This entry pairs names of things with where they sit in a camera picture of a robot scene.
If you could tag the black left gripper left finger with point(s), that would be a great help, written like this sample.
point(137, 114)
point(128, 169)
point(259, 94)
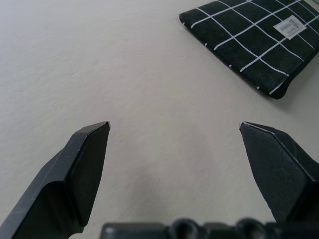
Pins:
point(62, 184)

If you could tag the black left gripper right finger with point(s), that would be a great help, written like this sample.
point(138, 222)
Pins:
point(281, 171)

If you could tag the black white-grid fabric pouch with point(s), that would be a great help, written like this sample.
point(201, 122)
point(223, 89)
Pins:
point(251, 42)

